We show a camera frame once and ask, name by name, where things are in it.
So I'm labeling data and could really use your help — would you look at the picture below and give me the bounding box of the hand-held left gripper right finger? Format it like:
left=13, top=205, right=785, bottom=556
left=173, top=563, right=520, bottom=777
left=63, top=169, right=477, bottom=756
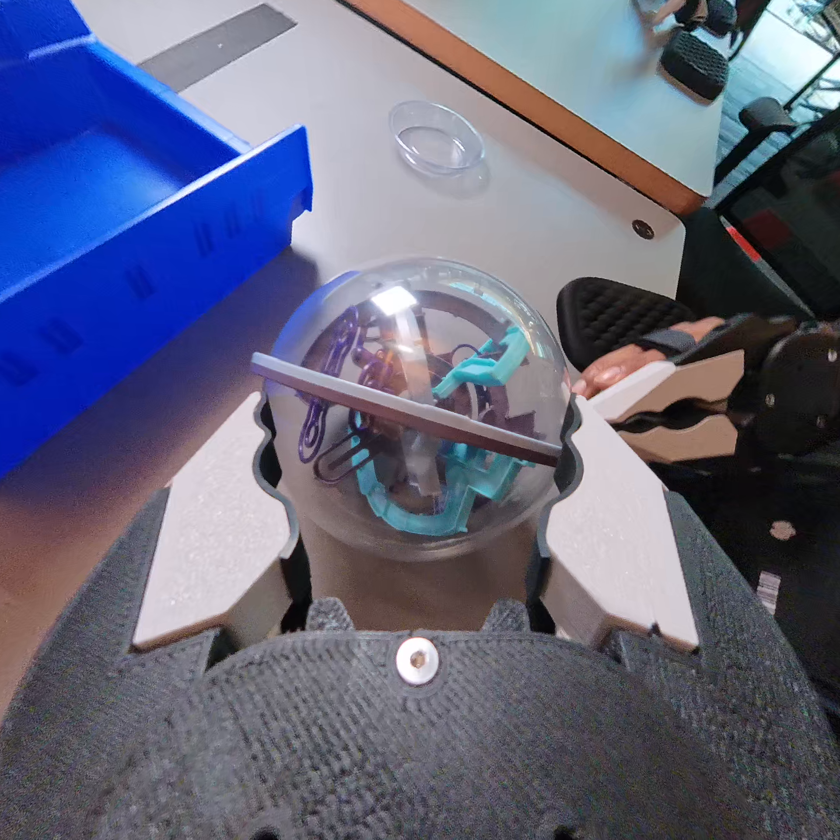
left=525, top=395, right=700, bottom=654

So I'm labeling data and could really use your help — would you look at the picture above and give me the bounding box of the black and tan gripper tool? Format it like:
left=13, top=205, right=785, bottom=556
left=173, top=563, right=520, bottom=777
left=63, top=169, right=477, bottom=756
left=633, top=0, right=691, bottom=27

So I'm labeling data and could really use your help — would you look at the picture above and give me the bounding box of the black mesh office chair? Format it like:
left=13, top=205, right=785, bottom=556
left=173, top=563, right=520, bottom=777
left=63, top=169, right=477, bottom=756
left=715, top=98, right=840, bottom=317

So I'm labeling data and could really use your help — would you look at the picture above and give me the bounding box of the orange-edged grey desk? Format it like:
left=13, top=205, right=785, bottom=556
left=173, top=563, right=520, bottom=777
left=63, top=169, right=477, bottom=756
left=341, top=0, right=724, bottom=215

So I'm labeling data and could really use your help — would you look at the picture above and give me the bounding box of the black perforated chair armrest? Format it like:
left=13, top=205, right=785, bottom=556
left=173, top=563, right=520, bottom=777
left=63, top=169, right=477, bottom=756
left=556, top=277, right=698, bottom=372

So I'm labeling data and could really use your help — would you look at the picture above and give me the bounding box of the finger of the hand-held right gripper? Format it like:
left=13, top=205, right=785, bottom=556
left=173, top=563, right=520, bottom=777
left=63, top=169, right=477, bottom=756
left=619, top=412, right=740, bottom=465
left=587, top=350, right=747, bottom=425

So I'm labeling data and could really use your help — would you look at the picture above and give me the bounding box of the clear plastic maze ball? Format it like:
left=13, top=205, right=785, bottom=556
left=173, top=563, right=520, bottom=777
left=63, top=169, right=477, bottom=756
left=251, top=257, right=568, bottom=562

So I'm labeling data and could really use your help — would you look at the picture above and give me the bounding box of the black oval wrist rest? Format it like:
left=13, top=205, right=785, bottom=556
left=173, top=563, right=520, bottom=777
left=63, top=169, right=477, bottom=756
left=659, top=29, right=730, bottom=103
left=682, top=0, right=736, bottom=38

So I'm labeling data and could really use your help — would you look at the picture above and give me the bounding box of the person's right hand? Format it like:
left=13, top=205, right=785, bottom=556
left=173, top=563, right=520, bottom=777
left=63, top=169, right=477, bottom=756
left=572, top=317, right=727, bottom=399

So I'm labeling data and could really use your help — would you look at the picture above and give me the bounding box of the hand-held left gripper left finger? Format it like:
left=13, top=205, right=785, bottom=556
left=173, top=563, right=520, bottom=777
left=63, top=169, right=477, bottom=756
left=131, top=392, right=311, bottom=652

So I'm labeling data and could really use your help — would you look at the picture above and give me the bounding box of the blue plastic bin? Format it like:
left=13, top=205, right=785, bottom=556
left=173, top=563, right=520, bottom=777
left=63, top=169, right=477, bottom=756
left=0, top=0, right=101, bottom=61
left=0, top=39, right=313, bottom=478

